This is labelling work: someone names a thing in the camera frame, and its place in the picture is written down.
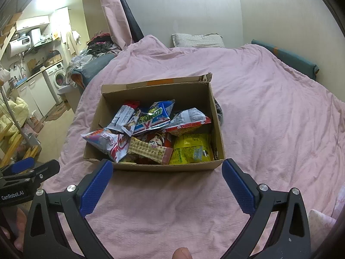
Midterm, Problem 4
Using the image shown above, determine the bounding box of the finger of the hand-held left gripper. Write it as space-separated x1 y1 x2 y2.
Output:
0 160 61 183
0 158 36 178

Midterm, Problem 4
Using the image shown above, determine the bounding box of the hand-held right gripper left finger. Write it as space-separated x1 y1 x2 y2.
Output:
23 159 127 259

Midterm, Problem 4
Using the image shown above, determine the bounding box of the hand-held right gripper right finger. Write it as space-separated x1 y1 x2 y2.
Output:
221 158 312 259

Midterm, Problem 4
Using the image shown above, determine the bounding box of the yellow snack bag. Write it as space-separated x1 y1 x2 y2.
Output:
171 133 215 166

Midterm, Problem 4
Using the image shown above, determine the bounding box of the brown cardboard box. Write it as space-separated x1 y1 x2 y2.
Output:
82 73 225 172

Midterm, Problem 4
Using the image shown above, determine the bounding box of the beige cartoon snack packet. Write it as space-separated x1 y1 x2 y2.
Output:
127 137 174 165

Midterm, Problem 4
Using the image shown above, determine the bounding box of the small brown white bar packet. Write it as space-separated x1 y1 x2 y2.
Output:
121 110 142 137

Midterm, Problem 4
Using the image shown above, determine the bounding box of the white grey snack bar packet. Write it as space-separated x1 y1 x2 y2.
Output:
106 100 141 133

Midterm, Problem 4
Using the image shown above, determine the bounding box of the red snack packet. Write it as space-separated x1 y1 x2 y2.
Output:
140 130 173 165

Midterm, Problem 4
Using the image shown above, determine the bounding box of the white red-edged snack bag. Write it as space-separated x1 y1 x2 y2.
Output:
169 108 212 137

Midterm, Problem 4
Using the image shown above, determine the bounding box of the blue snack packet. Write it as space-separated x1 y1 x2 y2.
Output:
133 99 176 135

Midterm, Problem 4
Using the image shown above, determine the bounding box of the person's left hand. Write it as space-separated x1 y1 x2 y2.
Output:
0 208 27 251

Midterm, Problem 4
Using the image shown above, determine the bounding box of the person's right hand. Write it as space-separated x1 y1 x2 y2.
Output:
172 247 193 259

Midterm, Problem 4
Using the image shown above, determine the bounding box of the wooden rack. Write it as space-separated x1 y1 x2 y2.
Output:
0 121 42 168

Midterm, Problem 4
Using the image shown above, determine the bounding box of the pale yellow blanket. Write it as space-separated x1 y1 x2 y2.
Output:
0 97 30 134

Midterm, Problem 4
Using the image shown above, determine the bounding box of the brown floor rug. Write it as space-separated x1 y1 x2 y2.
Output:
44 101 69 122

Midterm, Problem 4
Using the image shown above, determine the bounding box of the white kitchen cabinet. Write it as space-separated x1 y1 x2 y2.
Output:
16 73 56 118

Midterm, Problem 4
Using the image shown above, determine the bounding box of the grey striped cloth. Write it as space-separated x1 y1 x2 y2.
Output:
214 97 224 126

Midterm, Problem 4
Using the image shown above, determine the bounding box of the pink blanket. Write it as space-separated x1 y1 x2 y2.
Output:
43 34 345 259

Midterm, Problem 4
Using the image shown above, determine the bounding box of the white washing machine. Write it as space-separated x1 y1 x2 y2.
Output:
44 62 68 104

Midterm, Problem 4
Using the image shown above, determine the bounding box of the blue-grey quilt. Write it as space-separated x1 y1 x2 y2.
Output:
71 52 116 89

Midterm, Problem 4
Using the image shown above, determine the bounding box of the white water heater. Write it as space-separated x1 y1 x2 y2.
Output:
5 28 41 58

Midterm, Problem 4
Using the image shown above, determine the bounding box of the hanging white towel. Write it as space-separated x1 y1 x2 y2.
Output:
66 31 81 56

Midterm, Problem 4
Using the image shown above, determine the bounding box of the pile of dark clothes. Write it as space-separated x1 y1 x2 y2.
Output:
86 32 120 57

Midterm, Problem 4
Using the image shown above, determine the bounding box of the teal cushion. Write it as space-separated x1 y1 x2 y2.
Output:
251 39 320 80

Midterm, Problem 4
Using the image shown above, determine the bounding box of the pale pillow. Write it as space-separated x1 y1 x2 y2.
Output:
172 33 225 48

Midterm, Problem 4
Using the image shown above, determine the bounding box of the pink curtain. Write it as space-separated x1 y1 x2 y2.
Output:
98 0 132 50

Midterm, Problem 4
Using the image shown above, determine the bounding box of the white wall cabinet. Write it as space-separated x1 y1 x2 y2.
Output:
16 15 50 31

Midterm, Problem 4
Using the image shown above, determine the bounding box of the dark padded post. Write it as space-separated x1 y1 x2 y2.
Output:
110 0 144 44

